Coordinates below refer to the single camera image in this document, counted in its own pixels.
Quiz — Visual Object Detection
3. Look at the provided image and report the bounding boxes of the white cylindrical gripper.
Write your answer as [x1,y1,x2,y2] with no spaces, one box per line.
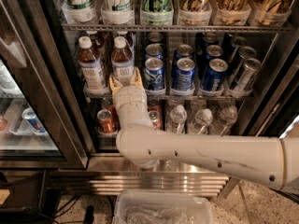
[109,67,150,122]

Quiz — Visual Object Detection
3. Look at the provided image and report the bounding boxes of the tea bottle blue label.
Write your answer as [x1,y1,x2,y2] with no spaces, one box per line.
[111,36,135,86]

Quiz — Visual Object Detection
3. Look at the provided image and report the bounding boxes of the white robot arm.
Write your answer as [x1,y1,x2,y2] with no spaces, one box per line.
[109,71,299,194]

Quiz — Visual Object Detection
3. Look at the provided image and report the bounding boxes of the left front tea bottle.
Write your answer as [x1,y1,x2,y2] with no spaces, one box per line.
[78,36,108,94]

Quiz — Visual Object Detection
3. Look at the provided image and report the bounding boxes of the right rear tea bottle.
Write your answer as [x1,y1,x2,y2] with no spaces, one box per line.
[117,31,135,53]

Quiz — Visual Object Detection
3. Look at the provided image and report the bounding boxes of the left rear tea bottle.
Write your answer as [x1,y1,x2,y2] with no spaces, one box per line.
[87,31,105,57]

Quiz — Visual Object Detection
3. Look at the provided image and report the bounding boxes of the left clear water bottle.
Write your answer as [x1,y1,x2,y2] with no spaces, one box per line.
[166,105,187,134]

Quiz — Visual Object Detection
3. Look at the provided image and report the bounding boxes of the clear water bottle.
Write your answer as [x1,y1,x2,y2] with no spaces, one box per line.
[209,105,238,136]
[166,105,187,134]
[188,108,213,134]

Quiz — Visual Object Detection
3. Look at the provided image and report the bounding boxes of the middle clear water bottle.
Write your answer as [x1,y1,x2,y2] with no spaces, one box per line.
[188,108,213,134]

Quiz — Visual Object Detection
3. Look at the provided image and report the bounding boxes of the left glass fridge door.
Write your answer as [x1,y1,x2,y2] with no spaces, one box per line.
[0,0,93,170]

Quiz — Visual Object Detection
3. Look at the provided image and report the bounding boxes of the right clear water bottle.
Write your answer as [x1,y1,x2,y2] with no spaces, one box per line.
[209,105,238,136]

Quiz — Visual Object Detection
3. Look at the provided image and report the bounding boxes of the steel fridge base grille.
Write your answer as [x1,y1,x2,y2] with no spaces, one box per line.
[46,152,242,198]

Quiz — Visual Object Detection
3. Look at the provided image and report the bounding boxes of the open right fridge door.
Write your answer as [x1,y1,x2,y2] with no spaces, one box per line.
[231,29,299,202]

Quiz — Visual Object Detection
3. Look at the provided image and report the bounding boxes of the front blue patterned can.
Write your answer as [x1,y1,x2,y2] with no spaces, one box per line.
[144,57,165,95]

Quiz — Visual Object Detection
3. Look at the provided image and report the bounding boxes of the blue patterned can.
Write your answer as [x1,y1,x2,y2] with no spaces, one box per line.
[145,43,164,60]
[144,57,165,95]
[146,32,164,46]

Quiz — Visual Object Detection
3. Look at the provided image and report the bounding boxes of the rear right orange can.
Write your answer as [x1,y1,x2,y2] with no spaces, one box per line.
[148,99,162,113]

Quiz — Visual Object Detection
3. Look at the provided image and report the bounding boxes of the middle blue patterned can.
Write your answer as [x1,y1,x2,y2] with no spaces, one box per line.
[145,43,164,60]

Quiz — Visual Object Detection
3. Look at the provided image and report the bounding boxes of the front right orange can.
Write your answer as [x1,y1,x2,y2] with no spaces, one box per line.
[149,110,162,130]

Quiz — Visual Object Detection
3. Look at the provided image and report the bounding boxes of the front left orange can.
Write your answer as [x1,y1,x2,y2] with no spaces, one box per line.
[97,109,117,134]

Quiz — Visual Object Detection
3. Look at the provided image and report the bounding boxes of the rear blue patterned can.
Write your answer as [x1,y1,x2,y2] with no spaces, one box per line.
[146,32,164,46]

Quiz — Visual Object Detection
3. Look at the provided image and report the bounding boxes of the blue can column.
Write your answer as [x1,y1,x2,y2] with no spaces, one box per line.
[171,58,195,95]
[173,44,194,63]

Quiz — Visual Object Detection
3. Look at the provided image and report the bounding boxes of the white tall can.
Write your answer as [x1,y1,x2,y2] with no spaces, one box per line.
[101,0,134,25]
[63,0,98,23]

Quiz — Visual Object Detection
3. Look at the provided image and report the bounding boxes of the green tall can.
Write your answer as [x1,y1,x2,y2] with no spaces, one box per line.
[140,0,173,25]

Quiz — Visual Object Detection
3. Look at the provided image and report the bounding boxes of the white tall can left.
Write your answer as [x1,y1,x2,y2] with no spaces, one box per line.
[63,0,98,23]

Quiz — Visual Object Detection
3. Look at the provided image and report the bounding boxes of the front blue pepsi can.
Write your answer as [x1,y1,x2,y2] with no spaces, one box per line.
[200,59,228,96]

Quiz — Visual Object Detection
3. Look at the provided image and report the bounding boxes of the blue pepsi can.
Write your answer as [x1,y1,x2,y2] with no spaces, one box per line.
[200,59,228,96]
[199,45,223,77]
[195,33,219,55]

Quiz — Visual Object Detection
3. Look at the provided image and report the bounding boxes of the middle blue pepsi can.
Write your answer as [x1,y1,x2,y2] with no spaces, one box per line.
[199,45,223,77]

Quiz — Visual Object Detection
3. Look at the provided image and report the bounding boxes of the rear blue pepsi can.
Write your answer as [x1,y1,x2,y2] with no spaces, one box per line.
[195,33,219,55]

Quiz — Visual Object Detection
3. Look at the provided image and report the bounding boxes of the blue white can behind glass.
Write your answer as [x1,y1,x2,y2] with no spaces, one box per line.
[22,107,47,134]

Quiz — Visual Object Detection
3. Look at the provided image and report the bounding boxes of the gold tall can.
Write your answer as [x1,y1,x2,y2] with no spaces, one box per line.
[212,0,252,26]
[249,0,293,27]
[178,0,212,25]

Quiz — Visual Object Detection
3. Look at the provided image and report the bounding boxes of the rear dark can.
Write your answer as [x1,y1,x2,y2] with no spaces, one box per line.
[221,35,249,61]

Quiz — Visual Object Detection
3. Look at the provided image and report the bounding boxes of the middle silver can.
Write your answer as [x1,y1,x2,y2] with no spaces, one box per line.
[230,46,257,75]

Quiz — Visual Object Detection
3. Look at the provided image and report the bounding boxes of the silver can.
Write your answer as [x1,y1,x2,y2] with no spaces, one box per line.
[228,58,261,98]
[230,46,257,75]

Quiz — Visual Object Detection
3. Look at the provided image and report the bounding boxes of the clear plastic bin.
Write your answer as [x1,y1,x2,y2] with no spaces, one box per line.
[112,190,213,224]

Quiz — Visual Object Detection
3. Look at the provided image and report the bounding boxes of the front silver can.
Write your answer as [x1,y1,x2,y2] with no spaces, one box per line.
[228,58,261,98]

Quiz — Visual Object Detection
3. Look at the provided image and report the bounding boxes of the middle wire shelf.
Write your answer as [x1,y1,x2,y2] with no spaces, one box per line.
[84,92,255,100]

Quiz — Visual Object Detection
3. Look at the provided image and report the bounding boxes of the wire shelf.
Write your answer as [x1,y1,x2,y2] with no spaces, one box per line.
[62,23,294,34]
[84,92,255,100]

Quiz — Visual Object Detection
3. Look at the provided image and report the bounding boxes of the top wire shelf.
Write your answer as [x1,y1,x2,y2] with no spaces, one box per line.
[62,23,294,34]

